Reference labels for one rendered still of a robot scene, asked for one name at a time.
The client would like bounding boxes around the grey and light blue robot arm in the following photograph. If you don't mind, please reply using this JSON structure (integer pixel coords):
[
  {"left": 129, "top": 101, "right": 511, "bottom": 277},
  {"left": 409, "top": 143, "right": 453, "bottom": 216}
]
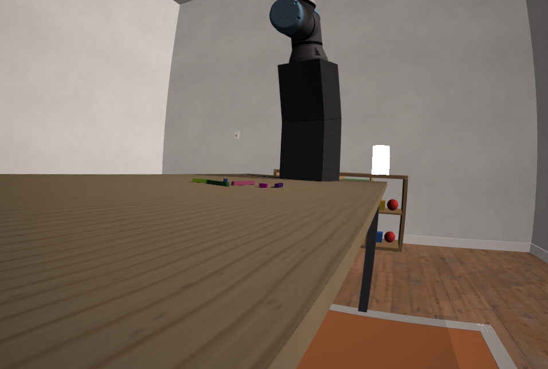
[{"left": 269, "top": 0, "right": 328, "bottom": 63}]

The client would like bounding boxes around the pink rod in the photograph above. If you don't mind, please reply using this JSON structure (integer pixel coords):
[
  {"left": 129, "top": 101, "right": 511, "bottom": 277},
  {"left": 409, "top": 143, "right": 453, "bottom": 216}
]
[{"left": 231, "top": 181, "right": 255, "bottom": 186}]

